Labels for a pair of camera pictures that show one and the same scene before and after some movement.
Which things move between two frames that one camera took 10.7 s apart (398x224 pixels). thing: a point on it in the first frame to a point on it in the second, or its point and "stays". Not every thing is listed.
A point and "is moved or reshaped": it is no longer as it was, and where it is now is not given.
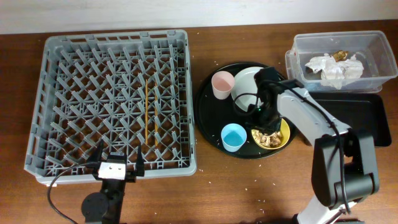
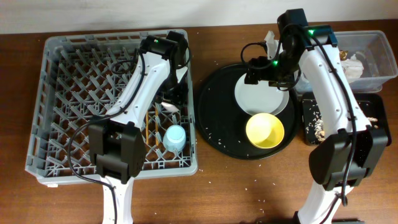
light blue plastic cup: x=233 y=135 to x=175 y=138
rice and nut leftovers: x=272 y=140 is moved or reshaped
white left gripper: x=131 y=176 to x=180 y=96
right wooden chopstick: x=156 y=115 stays
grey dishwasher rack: x=121 y=89 stays
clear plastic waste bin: x=349 y=62 stays
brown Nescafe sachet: x=340 y=55 stays
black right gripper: x=269 y=128 to x=259 y=69
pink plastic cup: x=222 y=83 to x=168 y=107
